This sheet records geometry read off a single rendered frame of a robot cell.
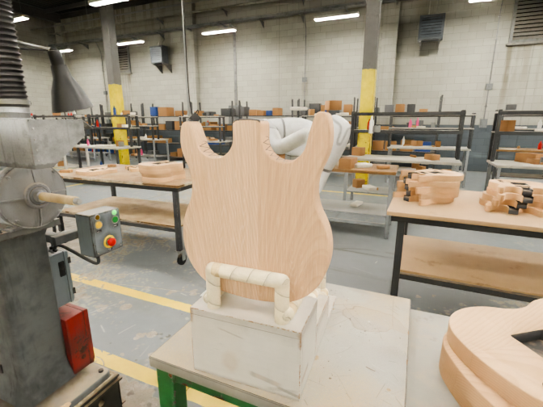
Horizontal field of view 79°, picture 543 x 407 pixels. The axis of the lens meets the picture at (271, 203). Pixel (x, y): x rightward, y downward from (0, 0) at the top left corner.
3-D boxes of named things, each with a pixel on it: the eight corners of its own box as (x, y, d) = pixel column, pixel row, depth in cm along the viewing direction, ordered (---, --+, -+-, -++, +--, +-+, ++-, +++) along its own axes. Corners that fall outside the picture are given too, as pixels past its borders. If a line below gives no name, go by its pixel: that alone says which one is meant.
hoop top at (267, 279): (202, 277, 74) (202, 264, 73) (210, 271, 77) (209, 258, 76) (287, 293, 67) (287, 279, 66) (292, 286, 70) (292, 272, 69)
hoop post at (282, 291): (272, 323, 70) (272, 283, 68) (277, 315, 73) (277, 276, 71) (286, 326, 69) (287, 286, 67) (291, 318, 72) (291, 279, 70)
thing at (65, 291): (36, 303, 159) (14, 194, 146) (57, 293, 169) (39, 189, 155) (56, 310, 154) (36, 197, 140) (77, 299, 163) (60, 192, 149)
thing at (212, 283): (204, 308, 76) (202, 270, 74) (212, 300, 79) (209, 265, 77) (216, 310, 75) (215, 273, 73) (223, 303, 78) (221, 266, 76)
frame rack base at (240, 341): (192, 371, 80) (187, 308, 76) (222, 333, 94) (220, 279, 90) (300, 402, 71) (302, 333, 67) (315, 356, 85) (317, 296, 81)
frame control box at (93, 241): (51, 266, 154) (41, 212, 147) (91, 249, 173) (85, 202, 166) (87, 275, 144) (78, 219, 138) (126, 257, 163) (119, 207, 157)
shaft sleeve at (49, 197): (48, 195, 124) (44, 202, 122) (41, 190, 121) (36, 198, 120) (82, 199, 117) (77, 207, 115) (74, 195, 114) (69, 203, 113)
